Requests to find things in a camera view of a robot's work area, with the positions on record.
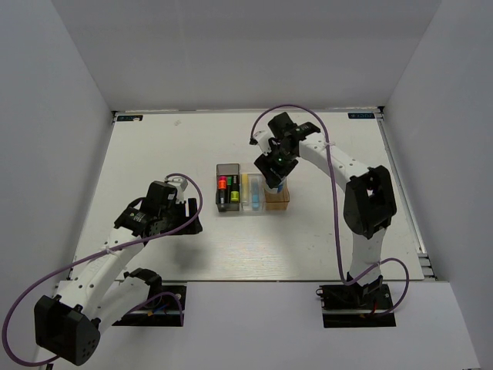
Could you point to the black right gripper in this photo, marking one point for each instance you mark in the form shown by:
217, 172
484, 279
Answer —
264, 164

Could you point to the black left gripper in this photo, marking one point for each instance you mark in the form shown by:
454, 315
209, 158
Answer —
182, 208

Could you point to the blue white tape roll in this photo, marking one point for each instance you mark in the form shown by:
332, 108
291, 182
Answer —
275, 189

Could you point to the blue translucent glue stick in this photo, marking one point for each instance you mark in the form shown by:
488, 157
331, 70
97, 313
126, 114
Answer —
255, 193

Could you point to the yellow translucent glue stick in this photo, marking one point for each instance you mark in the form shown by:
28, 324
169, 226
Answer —
244, 188

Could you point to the green cap black highlighter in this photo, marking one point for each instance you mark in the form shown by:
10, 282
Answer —
228, 187

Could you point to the yellow cap black highlighter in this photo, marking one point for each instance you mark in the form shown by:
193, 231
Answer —
234, 189

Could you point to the orange cap black highlighter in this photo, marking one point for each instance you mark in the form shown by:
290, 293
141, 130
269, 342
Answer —
221, 193

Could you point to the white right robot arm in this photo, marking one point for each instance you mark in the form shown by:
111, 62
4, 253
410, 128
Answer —
369, 201

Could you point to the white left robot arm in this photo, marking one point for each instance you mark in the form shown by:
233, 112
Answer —
70, 324

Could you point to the clear plastic container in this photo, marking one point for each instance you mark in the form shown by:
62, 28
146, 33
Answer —
252, 171

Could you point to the orange translucent plastic container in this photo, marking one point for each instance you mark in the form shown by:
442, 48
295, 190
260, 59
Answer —
278, 201

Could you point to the dark grey plastic container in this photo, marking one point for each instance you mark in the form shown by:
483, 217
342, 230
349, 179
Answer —
227, 169

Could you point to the right blue corner label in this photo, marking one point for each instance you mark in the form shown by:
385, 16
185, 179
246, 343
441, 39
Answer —
356, 115

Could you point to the blue corner label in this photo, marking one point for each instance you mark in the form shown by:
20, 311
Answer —
129, 118
356, 115

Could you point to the left blue corner label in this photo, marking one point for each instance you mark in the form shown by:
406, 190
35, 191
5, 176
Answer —
129, 118

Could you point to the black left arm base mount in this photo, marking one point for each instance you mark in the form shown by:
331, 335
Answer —
163, 312

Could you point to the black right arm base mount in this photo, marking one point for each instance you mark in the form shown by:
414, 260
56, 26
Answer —
340, 308

